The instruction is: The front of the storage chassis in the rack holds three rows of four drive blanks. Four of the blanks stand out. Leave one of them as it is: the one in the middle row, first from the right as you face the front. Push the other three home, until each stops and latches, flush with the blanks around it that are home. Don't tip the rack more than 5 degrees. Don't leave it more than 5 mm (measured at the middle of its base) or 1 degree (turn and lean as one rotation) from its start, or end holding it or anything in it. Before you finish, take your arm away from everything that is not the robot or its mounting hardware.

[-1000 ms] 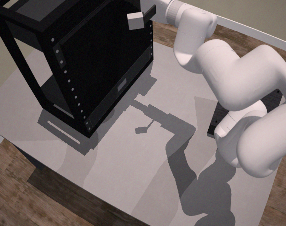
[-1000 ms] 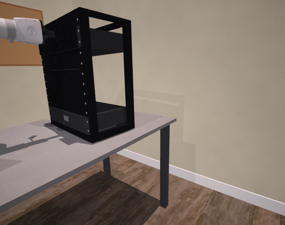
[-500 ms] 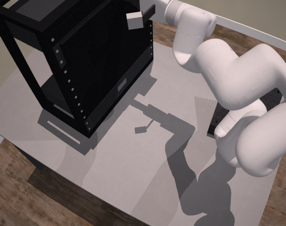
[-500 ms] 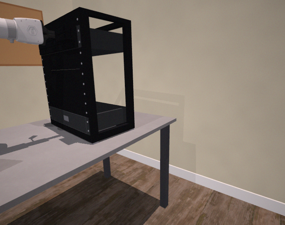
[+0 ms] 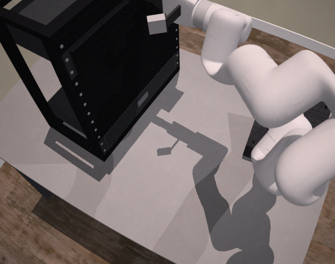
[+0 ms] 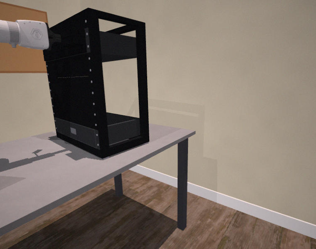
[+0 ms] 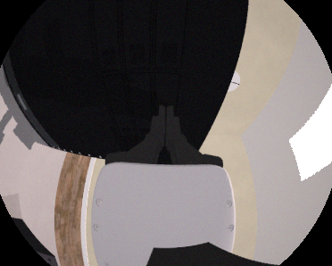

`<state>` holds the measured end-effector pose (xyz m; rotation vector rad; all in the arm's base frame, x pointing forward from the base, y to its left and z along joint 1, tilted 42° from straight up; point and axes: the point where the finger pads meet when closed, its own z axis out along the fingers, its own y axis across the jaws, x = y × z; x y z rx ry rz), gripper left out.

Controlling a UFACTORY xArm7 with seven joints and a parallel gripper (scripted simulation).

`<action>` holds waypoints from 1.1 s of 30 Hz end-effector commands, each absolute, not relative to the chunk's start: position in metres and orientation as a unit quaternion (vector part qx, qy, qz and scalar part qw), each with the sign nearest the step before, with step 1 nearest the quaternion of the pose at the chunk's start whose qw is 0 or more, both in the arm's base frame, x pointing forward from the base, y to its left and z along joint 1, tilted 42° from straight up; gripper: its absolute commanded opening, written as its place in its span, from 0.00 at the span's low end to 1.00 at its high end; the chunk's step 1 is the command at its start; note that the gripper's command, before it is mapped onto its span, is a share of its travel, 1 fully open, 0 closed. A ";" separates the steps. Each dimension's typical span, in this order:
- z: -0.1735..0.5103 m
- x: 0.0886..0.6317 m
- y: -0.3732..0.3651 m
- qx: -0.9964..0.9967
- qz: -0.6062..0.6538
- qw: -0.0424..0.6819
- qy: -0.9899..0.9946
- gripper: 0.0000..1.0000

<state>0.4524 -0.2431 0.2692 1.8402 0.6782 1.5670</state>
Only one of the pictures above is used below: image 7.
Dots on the black server rack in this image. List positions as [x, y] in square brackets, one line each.
[61, 68]

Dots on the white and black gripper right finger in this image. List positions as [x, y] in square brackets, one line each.
[177, 144]

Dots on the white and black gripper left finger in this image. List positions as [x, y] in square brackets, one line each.
[148, 150]

